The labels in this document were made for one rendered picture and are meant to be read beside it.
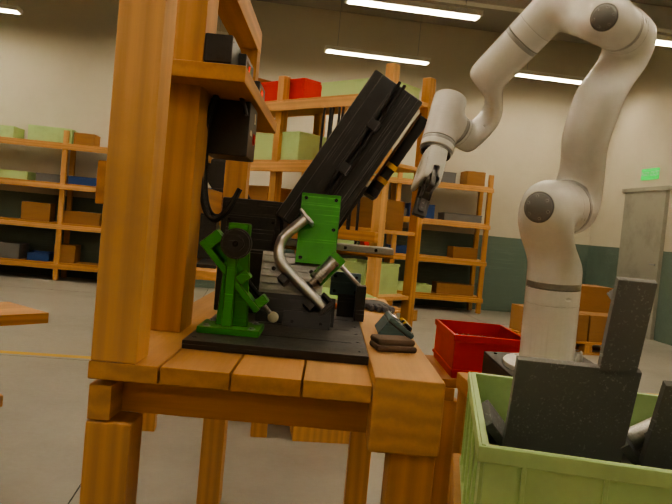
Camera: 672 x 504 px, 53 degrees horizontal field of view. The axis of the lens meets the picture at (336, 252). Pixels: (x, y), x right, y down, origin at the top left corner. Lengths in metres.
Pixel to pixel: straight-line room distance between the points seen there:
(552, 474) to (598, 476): 0.05
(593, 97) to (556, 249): 0.32
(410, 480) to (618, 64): 0.96
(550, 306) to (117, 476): 0.96
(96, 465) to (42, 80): 10.35
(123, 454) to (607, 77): 1.25
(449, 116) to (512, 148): 10.11
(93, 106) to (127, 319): 10.04
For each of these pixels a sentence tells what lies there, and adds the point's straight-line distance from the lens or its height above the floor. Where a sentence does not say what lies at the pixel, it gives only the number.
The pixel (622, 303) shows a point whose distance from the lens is 0.87.
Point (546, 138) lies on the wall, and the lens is 12.05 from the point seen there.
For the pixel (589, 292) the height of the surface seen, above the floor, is 0.67.
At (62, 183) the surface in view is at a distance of 10.73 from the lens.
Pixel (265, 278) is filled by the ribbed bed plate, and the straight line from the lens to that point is 1.94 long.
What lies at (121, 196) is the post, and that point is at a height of 1.20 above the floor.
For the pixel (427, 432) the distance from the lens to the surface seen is 1.38.
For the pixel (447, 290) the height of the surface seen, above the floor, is 0.32.
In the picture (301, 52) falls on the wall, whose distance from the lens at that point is 11.28.
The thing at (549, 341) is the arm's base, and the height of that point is 0.98.
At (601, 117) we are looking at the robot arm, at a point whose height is 1.46.
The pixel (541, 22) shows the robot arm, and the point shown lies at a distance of 1.63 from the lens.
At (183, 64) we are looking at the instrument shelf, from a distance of 1.69.
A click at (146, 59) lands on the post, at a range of 1.40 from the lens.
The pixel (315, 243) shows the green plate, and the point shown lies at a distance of 1.94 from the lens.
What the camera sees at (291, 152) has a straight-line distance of 5.25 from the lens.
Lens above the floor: 1.19
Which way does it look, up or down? 2 degrees down
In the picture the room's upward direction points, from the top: 5 degrees clockwise
